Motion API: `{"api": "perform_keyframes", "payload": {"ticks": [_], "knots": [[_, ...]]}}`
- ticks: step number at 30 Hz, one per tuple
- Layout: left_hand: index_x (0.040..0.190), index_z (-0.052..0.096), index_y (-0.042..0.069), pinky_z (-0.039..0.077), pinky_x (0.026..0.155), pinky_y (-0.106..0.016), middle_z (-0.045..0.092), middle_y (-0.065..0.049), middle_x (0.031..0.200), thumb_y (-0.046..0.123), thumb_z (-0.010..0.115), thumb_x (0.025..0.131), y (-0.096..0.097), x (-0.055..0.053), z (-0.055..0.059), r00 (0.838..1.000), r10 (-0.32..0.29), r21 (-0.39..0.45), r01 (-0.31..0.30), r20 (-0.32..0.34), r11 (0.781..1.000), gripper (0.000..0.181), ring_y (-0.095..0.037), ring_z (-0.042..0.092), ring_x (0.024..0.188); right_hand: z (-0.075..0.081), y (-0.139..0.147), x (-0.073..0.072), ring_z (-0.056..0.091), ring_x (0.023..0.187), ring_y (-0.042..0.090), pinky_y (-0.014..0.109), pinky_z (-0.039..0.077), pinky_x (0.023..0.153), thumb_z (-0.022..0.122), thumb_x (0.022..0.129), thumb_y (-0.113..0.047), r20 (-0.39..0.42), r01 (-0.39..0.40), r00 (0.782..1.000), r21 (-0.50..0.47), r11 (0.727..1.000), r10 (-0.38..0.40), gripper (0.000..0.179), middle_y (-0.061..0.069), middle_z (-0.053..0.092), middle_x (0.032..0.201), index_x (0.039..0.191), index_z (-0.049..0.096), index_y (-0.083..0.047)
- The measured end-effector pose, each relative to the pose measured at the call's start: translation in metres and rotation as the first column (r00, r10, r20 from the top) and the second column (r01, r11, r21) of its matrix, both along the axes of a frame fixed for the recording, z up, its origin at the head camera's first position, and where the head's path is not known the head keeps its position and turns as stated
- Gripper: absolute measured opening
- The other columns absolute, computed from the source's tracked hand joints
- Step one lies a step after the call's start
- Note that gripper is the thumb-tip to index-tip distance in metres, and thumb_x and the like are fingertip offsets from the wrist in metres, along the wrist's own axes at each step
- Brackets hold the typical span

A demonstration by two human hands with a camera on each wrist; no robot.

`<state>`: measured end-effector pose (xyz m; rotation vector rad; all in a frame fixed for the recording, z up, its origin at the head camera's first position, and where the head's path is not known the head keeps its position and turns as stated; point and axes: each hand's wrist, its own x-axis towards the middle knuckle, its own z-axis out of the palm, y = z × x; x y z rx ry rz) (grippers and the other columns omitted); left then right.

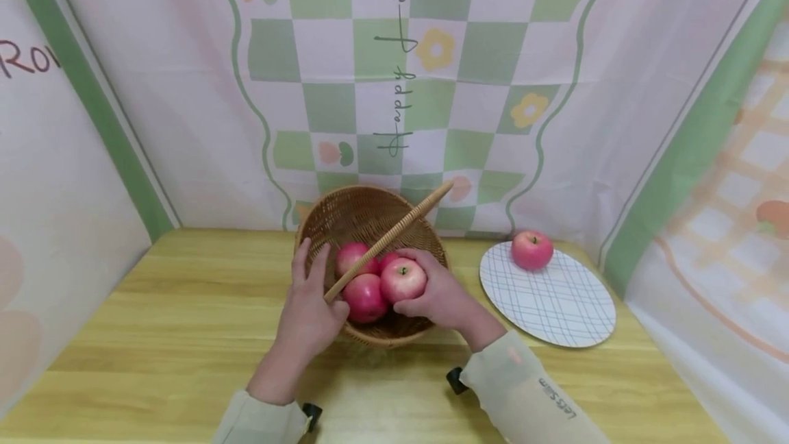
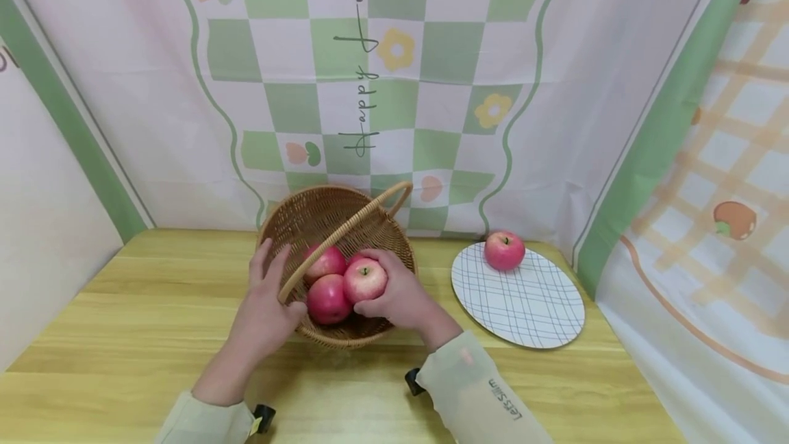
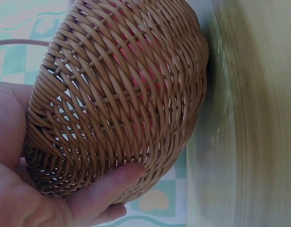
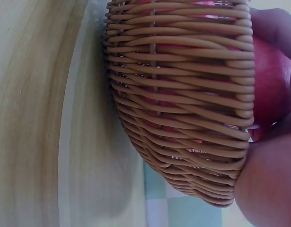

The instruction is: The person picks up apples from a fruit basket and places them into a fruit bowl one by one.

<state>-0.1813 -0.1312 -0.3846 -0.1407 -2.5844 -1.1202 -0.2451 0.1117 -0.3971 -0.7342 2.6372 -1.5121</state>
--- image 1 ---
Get person's left hand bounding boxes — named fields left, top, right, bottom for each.
left=273, top=237, right=351, bottom=364

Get person's right hand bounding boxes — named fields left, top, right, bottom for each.
left=392, top=247, right=495, bottom=345

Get woven wicker basket with handle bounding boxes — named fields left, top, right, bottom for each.
left=295, top=180, right=455, bottom=349

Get person's right forearm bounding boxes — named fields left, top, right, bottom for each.
left=459, top=321, right=612, bottom=444

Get person's left forearm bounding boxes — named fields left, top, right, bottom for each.
left=211, top=343, right=324, bottom=444

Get white oval plate blue lines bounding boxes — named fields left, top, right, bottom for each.
left=479, top=241, right=617, bottom=349

